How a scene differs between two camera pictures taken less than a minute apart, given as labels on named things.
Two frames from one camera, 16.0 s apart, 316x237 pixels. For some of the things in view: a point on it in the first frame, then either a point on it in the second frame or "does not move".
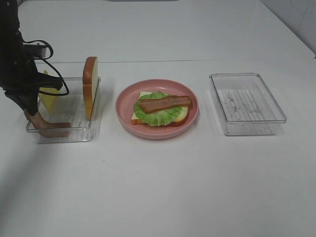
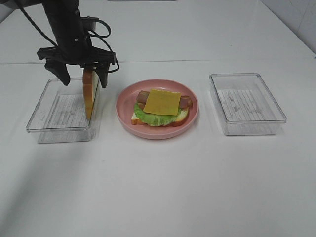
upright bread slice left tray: x=90 y=79 does not move
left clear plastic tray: x=66 y=123 does not move
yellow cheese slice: x=49 y=100 -> x=163 y=102
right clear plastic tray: x=247 y=105 does not move
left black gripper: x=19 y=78 -> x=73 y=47
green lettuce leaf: x=158 y=118 does not move
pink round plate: x=126 y=100 does not move
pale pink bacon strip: x=50 y=130 -> x=142 y=97
